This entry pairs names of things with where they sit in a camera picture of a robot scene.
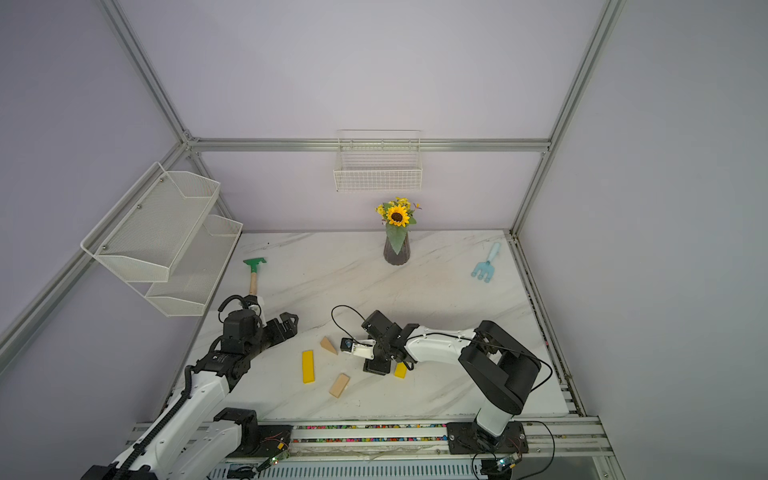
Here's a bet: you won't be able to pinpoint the wooden triangle block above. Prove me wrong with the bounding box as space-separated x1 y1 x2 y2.
320 336 338 355

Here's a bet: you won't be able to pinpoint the wooden rectangular block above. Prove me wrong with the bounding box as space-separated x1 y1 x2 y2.
329 373 350 398

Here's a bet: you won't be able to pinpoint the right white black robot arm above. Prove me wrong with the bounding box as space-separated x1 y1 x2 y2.
351 310 546 444

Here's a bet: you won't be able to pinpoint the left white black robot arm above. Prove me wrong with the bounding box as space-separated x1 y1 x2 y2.
82 308 299 479

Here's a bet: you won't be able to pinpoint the yellow rectangular block right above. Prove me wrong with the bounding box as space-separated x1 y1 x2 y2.
394 363 408 379

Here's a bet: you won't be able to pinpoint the yellow rectangular block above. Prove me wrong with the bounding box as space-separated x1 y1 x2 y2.
301 350 316 384
394 363 408 379

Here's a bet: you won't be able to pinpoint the yellow rectangular block left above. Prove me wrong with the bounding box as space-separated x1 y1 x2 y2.
301 350 316 384

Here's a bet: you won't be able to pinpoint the dark ribbed vase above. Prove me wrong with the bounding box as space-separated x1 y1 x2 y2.
383 233 411 266

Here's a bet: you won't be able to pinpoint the light blue toy rake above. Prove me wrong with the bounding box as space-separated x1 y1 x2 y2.
471 242 501 283

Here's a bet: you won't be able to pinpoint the sunflower bouquet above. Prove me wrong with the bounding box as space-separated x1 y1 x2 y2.
375 197 421 250

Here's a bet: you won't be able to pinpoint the two-tier white mesh shelf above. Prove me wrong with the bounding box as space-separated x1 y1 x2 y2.
80 163 243 317

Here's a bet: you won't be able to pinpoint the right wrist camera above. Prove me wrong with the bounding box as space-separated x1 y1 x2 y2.
339 337 375 360

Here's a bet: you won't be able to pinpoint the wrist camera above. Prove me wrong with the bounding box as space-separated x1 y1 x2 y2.
339 337 375 360
221 309 263 355

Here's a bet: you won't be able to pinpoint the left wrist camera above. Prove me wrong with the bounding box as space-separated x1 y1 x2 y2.
221 309 263 355

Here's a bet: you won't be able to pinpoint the green toy hoe wooden handle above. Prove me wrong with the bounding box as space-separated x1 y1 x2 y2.
243 257 267 296

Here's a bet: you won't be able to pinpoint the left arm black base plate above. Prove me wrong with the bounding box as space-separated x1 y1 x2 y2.
214 424 293 459

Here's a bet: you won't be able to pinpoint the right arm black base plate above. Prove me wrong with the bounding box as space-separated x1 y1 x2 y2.
446 421 529 455

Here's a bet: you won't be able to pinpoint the white wire wall basket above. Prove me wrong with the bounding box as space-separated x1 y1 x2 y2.
333 129 423 193

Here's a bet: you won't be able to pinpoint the aluminium mounting rail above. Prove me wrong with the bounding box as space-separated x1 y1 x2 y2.
116 415 614 466

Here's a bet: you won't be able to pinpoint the aluminium frame profiles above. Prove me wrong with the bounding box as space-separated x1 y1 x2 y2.
0 0 626 480

